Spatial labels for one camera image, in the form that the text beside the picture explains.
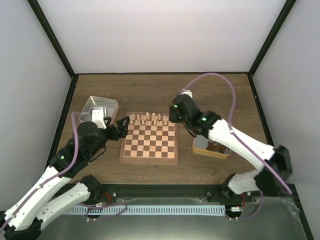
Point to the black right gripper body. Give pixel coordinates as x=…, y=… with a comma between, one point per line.
x=174, y=118

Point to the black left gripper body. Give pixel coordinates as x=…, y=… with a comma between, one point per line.
x=116, y=136

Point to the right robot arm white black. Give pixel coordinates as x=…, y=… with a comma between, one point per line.
x=272, y=164

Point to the wooden chess board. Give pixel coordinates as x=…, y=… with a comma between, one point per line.
x=154, y=144

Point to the dark brown chess pieces pile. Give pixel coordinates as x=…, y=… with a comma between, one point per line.
x=214, y=146

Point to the black aluminium frame rail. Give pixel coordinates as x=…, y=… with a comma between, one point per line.
x=209, y=192

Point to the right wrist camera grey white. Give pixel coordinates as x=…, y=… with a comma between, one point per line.
x=185, y=92

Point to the pink metal tin tray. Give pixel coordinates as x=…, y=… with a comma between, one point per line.
x=93, y=101

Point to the yellow metal tin tray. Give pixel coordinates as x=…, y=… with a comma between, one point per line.
x=199, y=147

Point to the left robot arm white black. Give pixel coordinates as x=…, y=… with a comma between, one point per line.
x=39, y=206

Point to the light blue slotted cable duct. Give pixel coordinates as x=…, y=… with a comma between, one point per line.
x=151, y=210

